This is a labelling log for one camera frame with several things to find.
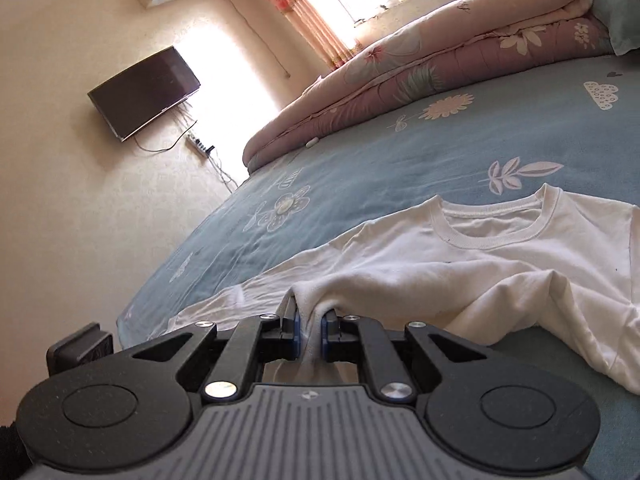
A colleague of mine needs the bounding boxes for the power strip cable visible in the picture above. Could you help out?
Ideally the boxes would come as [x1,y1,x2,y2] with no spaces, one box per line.
[207,152,241,193]

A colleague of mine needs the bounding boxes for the orange patterned curtain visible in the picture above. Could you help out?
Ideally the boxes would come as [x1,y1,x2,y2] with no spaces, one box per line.
[247,0,351,72]

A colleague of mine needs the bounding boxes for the wall-mounted black television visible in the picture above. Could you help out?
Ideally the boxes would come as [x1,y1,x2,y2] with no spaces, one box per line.
[87,46,202,142]

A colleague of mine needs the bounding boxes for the black television cable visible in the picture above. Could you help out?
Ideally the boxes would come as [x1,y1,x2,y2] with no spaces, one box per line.
[132,105,198,153]

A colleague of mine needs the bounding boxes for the blue floral bed sheet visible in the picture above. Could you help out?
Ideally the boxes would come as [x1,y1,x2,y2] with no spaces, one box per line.
[117,52,640,480]

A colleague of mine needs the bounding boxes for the thin wall cable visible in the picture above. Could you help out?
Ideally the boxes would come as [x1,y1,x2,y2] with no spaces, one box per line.
[227,0,292,80]

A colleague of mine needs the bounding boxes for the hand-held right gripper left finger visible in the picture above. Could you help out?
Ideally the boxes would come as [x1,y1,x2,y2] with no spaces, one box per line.
[132,310,303,403]

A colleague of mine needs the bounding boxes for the pink floral quilt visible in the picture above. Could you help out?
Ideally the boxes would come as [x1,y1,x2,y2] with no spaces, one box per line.
[242,0,621,176]

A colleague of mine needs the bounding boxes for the teal pillow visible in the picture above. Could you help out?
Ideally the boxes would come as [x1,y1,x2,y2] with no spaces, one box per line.
[592,0,640,57]

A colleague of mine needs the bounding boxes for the white printed long-sleeve shirt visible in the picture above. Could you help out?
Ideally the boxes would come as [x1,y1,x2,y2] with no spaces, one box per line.
[160,182,640,396]

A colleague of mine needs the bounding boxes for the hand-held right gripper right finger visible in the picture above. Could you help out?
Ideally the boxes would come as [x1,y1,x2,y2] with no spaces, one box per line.
[321,310,486,403]

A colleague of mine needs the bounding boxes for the white power strip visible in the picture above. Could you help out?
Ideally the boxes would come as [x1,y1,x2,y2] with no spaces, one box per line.
[186,132,216,160]

